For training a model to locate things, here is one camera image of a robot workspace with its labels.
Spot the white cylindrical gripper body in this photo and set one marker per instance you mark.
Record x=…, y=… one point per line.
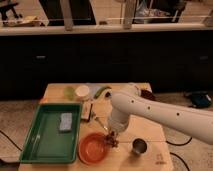
x=118, y=121

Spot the dark grape bunch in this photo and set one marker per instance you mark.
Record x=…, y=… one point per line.
x=110, y=139

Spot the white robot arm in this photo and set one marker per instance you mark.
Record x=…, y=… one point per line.
x=128, y=101

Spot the red bowl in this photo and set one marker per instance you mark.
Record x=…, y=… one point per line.
x=93, y=149

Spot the metal fork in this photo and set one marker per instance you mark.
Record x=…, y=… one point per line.
x=96, y=118

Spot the metal cup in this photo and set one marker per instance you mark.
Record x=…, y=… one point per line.
x=139, y=146

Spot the small brown box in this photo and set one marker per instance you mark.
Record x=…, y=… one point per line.
x=86, y=111

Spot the green cucumber toy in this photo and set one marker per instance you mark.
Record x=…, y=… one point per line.
x=100, y=91

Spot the dark red plate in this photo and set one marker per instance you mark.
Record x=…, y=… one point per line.
x=147, y=95

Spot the white cup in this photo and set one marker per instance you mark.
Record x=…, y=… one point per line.
x=82, y=92

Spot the blue grey sponge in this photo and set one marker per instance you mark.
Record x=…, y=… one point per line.
x=65, y=122

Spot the green cup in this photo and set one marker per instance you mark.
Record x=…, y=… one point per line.
x=69, y=93

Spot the green plastic tray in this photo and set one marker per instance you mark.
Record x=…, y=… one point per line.
x=45, y=142

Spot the dark cabinet counter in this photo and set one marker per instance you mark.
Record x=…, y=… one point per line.
x=33, y=57

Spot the dark blue bag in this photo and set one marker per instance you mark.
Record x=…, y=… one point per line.
x=200, y=100

